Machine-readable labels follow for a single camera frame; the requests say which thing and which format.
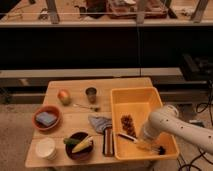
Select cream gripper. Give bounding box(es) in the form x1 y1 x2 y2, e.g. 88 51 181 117
137 121 160 150

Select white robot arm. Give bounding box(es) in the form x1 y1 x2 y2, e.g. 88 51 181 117
138 105 213 155

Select small metal cup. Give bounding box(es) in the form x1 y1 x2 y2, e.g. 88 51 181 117
85 87 97 104

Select white paper cup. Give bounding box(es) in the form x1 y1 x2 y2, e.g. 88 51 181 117
35 138 56 160

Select dark grapes bunch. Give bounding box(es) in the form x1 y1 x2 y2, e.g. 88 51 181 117
121 115 136 137

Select brown rectangular block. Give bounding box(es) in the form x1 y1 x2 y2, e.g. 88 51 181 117
103 128 114 157

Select yellow plastic bin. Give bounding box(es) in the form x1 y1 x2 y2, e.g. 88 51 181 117
110 87 179 161

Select grey crumpled cloth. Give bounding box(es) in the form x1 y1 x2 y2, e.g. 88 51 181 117
88 115 112 134

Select yellow corn cob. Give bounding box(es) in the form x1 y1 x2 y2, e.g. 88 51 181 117
72 136 93 153

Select dark brown bowl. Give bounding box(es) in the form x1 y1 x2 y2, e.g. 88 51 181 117
63 132 94 161

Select wooden table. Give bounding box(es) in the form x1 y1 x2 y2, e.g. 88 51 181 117
25 77 152 168

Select green cucumber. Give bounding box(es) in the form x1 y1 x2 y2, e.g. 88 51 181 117
63 138 80 145

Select metal spoon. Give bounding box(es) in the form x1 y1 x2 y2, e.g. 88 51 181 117
73 104 100 112

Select red yellow apple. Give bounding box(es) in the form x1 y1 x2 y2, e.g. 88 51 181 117
57 90 71 106

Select orange bowl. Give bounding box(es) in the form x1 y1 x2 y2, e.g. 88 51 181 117
32 106 62 131

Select blue sponge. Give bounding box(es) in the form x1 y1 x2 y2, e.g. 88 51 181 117
36 112 57 127

